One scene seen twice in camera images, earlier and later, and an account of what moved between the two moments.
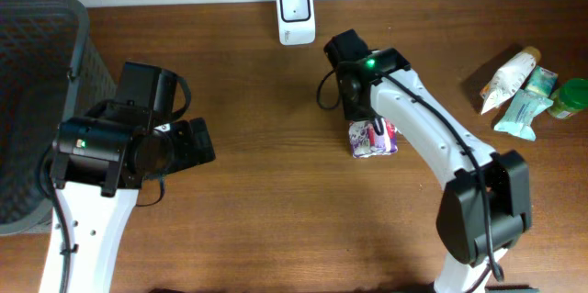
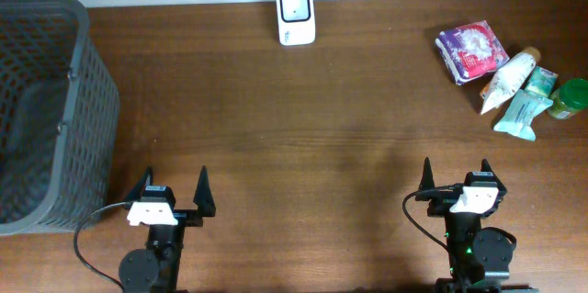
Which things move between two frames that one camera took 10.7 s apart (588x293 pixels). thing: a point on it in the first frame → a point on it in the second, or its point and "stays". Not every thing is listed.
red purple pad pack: x=373 y=138 → x=470 y=50
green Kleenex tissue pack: x=542 y=81 stays
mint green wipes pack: x=516 y=118 stays
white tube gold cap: x=513 y=74 stays
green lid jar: x=570 y=97 stays
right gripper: x=378 y=125 → x=438 y=208
